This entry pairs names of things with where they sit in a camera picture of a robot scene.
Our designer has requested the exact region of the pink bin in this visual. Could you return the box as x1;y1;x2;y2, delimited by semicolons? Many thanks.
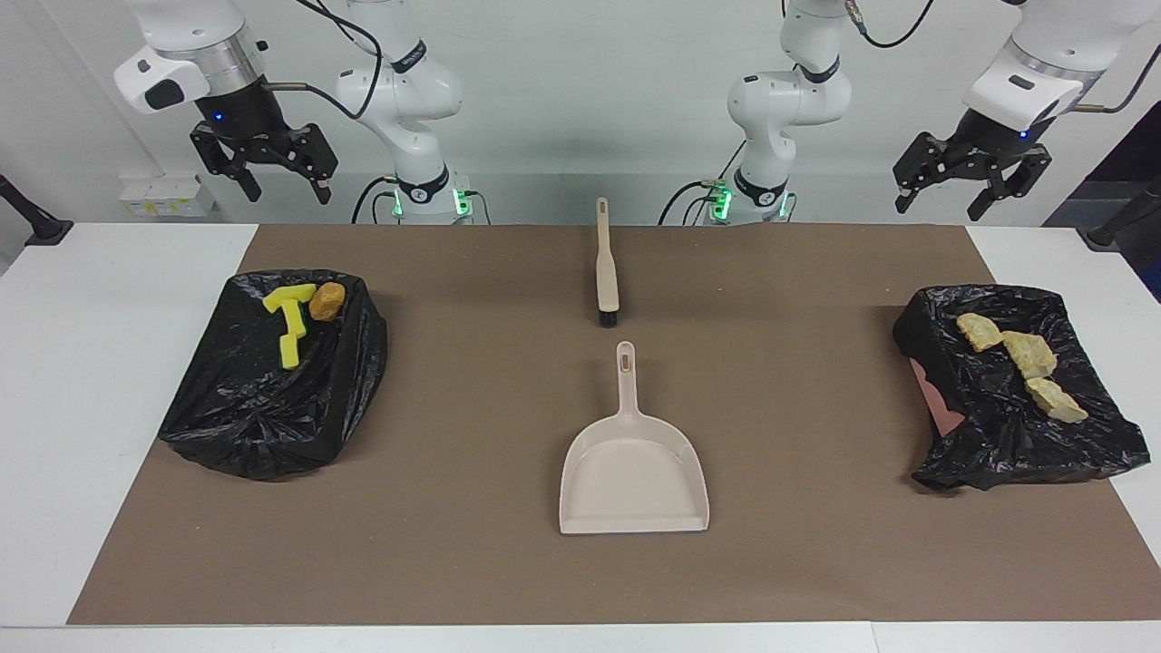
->
908;356;968;438

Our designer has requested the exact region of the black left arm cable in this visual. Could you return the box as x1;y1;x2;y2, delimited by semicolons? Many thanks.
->
844;0;1161;114

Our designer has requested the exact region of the pale stone chunk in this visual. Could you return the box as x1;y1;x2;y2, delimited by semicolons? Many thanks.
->
1026;377;1089;425

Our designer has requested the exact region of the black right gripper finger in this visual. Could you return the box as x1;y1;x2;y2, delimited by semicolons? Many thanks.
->
291;122;339;206
190;126;263;203

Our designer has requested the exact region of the dark background furniture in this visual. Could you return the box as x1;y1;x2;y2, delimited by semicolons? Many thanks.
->
1043;98;1161;302

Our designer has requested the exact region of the brown table mat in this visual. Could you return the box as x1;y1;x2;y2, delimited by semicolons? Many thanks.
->
68;224;1161;627

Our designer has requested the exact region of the black trash bag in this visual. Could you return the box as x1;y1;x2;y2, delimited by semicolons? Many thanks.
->
893;284;1152;493
158;268;390;482

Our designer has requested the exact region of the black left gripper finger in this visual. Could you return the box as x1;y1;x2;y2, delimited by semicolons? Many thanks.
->
893;132;954;215
967;147;1053;222

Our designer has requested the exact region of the white wall socket box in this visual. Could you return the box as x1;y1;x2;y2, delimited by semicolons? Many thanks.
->
119;174;218;219

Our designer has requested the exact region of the brown bread roll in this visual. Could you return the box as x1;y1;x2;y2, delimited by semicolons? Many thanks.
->
308;282;347;322

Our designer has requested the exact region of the beige plastic dustpan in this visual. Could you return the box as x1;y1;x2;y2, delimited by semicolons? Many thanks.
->
558;341;711;536

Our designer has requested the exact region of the beige hand brush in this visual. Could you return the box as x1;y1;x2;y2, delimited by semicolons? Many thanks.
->
594;197;621;328

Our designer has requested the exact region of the black base cable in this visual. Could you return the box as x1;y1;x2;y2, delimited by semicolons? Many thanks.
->
657;178;727;226
351;172;493;225

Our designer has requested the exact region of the black camera stand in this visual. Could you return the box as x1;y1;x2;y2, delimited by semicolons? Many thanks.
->
0;173;74;249
1086;176;1161;251

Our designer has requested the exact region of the notched yellow sponge piece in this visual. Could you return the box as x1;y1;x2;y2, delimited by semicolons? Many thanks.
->
262;283;319;315

